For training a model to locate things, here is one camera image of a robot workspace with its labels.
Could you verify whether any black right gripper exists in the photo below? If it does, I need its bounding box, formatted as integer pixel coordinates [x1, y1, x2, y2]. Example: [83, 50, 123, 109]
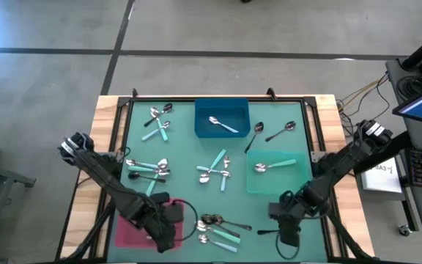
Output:
[268, 190, 309, 249]

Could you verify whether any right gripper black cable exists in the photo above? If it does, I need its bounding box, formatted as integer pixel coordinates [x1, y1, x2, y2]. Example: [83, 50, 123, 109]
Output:
[275, 234, 301, 261]

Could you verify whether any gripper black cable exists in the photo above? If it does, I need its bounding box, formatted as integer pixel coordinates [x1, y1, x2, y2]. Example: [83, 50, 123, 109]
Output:
[275, 234, 301, 261]
[174, 199, 199, 242]

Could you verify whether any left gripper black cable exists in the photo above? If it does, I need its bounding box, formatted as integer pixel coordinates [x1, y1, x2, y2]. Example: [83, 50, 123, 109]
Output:
[174, 199, 199, 242]

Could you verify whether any coiled black cable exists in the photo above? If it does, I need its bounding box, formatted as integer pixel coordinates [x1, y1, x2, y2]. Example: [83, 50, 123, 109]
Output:
[396, 75, 422, 102]

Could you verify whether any pink plastic bin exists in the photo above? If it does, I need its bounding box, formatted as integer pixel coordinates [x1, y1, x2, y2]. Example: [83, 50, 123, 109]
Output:
[114, 196, 185, 250]

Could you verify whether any light blue handled spoon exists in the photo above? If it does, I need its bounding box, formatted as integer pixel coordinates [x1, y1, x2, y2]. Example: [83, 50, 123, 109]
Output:
[196, 165, 232, 179]
[208, 115, 240, 134]
[141, 120, 171, 142]
[220, 156, 232, 193]
[125, 158, 160, 169]
[197, 233, 239, 254]

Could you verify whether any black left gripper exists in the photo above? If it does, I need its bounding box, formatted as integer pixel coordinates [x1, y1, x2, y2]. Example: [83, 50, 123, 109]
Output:
[139, 192, 185, 254]

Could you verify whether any green table mat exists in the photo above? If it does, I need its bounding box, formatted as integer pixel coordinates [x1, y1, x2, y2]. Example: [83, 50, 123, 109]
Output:
[107, 100, 329, 263]

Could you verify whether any dark metal spoon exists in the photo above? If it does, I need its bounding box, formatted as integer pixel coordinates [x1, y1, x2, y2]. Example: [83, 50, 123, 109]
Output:
[211, 213, 253, 232]
[127, 171, 167, 183]
[243, 121, 265, 154]
[264, 120, 297, 143]
[144, 103, 174, 128]
[200, 213, 241, 238]

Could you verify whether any black floor cable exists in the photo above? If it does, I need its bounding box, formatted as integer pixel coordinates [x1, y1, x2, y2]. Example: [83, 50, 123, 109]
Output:
[337, 75, 393, 147]

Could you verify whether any black metal table frame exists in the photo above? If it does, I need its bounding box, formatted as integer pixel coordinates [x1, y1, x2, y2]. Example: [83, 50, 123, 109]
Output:
[55, 95, 384, 264]

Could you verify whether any yellow floor cable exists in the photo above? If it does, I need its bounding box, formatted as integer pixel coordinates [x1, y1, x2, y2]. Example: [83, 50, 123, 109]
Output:
[337, 73, 390, 111]

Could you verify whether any translucent teal plastic bin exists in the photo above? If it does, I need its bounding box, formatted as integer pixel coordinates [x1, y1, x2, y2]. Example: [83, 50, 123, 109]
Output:
[246, 149, 313, 195]

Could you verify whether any white paper sheet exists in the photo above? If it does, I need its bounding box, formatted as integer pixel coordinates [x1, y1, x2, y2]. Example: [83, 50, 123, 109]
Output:
[360, 157, 404, 194]

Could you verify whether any blue plastic bin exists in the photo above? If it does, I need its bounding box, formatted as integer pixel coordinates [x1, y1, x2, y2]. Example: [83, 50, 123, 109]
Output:
[194, 97, 251, 139]

